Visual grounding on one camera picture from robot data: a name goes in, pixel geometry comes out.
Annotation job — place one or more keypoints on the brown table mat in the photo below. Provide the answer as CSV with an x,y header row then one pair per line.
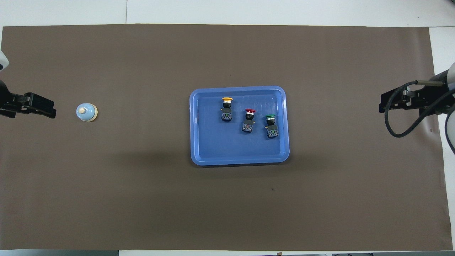
x,y
142,195

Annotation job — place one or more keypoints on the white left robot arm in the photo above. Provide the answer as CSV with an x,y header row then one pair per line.
x,y
3,60

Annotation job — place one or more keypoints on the red mushroom push button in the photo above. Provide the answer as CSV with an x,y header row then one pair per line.
x,y
248,122

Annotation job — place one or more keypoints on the light blue service bell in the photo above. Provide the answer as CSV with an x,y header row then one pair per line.
x,y
86,112

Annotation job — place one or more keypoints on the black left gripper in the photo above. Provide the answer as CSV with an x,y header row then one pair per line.
x,y
10,101

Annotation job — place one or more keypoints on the yellow mushroom push button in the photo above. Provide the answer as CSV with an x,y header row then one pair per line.
x,y
226,110

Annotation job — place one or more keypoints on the blue plastic tray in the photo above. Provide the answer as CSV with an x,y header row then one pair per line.
x,y
213,142

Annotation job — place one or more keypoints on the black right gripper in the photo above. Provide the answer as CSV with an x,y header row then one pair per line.
x,y
432,97

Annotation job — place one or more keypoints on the green mushroom push button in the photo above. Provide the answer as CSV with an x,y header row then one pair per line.
x,y
271,129

